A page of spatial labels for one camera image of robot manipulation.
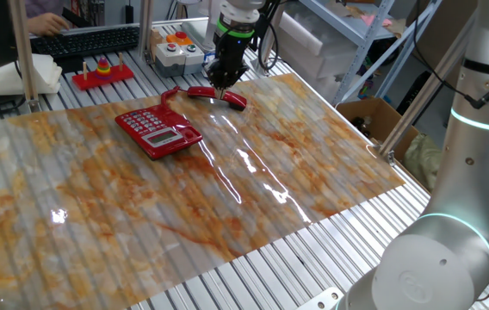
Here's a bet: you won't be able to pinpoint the red telephone base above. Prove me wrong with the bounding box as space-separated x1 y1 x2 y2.
114 102 204 161

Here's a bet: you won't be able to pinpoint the red peg toy base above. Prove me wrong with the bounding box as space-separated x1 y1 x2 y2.
71 52 135 91

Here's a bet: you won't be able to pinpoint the grey two-button box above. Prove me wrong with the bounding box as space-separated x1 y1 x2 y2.
154 41 206 78

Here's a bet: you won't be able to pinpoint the translucent storage bin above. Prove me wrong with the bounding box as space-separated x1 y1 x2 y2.
276 10 360 81

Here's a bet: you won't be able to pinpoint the green fabric bag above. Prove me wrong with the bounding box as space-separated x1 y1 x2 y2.
402 133 443 193

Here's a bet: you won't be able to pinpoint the purple sleeved forearm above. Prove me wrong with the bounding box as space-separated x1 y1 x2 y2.
24 0 67 18

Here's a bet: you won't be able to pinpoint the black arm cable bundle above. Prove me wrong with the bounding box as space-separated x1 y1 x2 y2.
251 0 282 72

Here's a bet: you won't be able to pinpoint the red coiled phone cord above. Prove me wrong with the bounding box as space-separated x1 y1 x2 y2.
160 84 192 114

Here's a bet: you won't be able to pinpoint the black keyboard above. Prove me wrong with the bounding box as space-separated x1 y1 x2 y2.
30 25 141 60

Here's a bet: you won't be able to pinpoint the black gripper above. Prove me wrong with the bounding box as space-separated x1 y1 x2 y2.
207 33 252 102

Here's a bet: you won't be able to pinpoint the aluminium frame post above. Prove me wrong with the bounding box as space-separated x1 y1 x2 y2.
252 0 288 78
377 12 478 167
8 0 41 114
138 0 155 61

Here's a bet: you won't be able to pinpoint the brown cardboard box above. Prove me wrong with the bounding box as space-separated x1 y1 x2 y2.
335 96 421 163

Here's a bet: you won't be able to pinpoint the pink paper sheet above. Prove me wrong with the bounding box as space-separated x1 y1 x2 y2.
359 13 394 28

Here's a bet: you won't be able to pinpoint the rainbow stacking rings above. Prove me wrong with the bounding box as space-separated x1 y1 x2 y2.
95 55 114 81

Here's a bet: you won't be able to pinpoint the red telephone handset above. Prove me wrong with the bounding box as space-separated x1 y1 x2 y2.
186 85 249 113

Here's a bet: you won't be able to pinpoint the grey metal shelf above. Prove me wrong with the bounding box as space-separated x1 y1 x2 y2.
298 0 443 107

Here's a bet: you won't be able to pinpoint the person's bare hand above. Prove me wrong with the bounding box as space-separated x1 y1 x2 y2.
27 11 71 38

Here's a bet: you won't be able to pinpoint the orange marble pattern mat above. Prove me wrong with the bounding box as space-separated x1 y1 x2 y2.
0 72 407 310

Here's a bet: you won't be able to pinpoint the black plug cable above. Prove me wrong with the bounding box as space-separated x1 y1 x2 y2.
412 0 489 111

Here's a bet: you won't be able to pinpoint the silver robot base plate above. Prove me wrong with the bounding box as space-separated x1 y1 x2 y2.
295 287 344 310

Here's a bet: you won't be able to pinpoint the orange emergency stop button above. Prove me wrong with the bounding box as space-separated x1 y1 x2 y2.
165 30 195 47

